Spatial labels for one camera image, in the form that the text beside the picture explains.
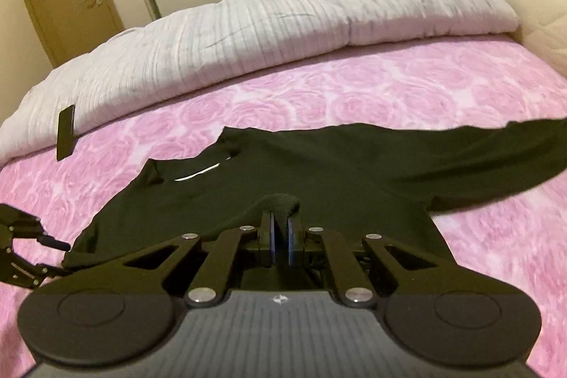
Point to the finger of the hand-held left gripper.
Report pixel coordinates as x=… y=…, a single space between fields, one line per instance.
x=26 y=223
x=24 y=271

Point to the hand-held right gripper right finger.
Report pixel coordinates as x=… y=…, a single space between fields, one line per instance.
x=291 y=244

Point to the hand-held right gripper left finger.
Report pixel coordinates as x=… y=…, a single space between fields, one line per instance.
x=273 y=246

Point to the black shirt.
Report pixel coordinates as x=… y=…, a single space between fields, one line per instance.
x=332 y=165

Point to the black phone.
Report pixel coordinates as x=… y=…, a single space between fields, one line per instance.
x=66 y=132

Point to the pink floral blanket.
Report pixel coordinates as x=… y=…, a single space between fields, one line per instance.
x=398 y=94

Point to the white striped duvet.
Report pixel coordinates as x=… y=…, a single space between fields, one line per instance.
x=243 y=41

